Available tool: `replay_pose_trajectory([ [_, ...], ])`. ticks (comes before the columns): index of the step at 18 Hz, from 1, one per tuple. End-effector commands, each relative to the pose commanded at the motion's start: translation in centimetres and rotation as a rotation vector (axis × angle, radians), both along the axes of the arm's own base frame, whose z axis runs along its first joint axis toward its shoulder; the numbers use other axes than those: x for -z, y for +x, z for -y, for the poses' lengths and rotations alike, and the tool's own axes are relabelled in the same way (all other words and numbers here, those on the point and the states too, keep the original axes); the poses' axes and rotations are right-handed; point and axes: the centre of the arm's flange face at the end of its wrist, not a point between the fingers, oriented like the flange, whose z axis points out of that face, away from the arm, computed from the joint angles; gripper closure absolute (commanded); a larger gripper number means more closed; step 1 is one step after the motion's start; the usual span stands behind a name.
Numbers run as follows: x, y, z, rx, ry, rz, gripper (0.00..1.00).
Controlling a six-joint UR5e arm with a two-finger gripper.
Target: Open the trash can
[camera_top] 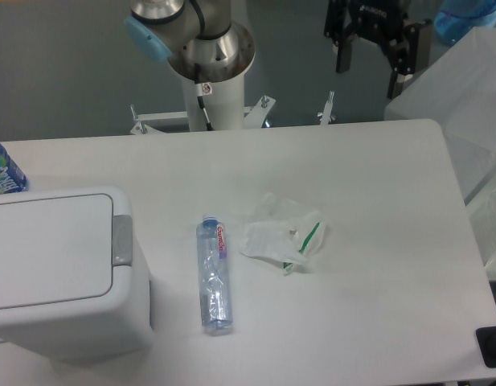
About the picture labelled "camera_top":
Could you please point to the translucent plastic storage box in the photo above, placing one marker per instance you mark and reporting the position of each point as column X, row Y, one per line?
column 458, row 92

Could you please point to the blue labelled water bottle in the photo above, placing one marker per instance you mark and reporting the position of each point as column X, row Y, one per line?
column 12, row 178

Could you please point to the crumpled clear plastic bag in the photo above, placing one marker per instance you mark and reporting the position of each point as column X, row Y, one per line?
column 283, row 231

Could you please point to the black device at table edge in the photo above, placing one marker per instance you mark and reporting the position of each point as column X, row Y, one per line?
column 486, row 337

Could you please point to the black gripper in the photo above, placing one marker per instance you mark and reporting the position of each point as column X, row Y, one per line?
column 405, row 43

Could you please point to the crushed clear plastic bottle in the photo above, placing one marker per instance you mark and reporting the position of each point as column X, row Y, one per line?
column 214, row 285

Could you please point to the grey lid push button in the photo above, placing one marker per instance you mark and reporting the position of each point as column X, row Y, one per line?
column 122, row 240

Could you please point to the white trash can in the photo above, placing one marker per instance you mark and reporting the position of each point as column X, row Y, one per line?
column 116, row 322

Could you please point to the white trash can lid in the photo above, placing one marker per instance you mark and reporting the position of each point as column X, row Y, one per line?
column 55, row 250

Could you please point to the white pedestal base frame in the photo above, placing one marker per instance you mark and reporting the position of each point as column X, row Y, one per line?
column 255, row 117

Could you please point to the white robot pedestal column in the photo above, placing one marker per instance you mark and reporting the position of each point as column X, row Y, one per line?
column 222, row 100

